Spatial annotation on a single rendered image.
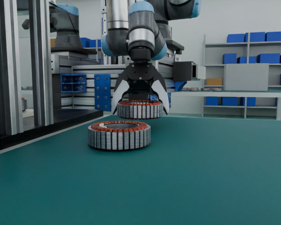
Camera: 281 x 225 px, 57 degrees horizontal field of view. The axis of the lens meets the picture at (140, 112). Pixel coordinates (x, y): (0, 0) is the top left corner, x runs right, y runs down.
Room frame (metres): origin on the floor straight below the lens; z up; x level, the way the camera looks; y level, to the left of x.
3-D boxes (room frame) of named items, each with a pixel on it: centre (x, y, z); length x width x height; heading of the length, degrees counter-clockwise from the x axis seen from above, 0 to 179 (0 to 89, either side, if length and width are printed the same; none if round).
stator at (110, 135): (0.46, 0.04, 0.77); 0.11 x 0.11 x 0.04
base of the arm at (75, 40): (1.43, 0.39, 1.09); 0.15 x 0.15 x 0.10
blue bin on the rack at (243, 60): (6.43, -2.57, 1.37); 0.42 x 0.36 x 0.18; 168
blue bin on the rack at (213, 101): (6.61, -1.82, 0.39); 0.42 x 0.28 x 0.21; 167
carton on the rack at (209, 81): (6.61, -1.86, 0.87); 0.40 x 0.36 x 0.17; 166
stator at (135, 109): (0.62, 0.00, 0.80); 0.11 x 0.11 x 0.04
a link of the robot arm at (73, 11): (1.44, 0.39, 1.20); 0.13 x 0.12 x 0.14; 60
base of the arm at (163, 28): (1.25, -0.07, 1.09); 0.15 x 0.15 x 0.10
